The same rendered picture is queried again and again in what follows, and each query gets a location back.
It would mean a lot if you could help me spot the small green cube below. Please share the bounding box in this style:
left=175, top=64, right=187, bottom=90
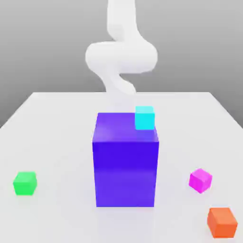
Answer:
left=12, top=171, right=38, bottom=196

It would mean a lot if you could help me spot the small magenta cube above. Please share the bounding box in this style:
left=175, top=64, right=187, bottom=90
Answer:
left=188, top=168, right=213, bottom=194

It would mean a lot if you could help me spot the small cyan cube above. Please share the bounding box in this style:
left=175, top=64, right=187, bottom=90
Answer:
left=135, top=105, right=156, bottom=131

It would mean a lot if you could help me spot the small orange cube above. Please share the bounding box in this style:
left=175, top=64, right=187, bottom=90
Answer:
left=206, top=207, right=238, bottom=239

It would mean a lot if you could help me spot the large purple box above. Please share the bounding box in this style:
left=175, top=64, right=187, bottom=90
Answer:
left=92, top=112, right=159, bottom=208

